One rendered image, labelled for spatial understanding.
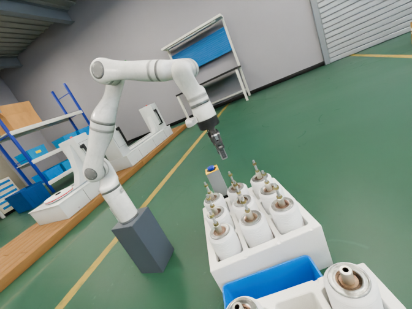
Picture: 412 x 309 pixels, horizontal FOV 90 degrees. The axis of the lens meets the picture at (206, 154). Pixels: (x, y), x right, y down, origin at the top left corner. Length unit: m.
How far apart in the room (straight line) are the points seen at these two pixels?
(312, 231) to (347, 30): 5.14
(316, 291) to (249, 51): 5.28
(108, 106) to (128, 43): 5.84
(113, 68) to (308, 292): 0.87
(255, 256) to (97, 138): 0.73
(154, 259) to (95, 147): 0.58
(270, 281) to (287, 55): 5.15
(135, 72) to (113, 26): 6.20
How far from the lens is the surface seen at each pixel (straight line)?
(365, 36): 5.76
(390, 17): 5.89
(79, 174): 2.97
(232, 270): 0.79
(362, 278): 0.58
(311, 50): 5.64
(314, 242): 0.82
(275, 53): 5.57
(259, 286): 0.83
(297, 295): 0.66
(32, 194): 5.07
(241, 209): 0.84
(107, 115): 0.91
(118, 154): 3.36
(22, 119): 5.89
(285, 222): 0.77
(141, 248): 1.12
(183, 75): 0.68
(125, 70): 0.80
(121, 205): 1.05
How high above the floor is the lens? 0.72
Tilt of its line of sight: 17 degrees down
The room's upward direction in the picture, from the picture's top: 25 degrees counter-clockwise
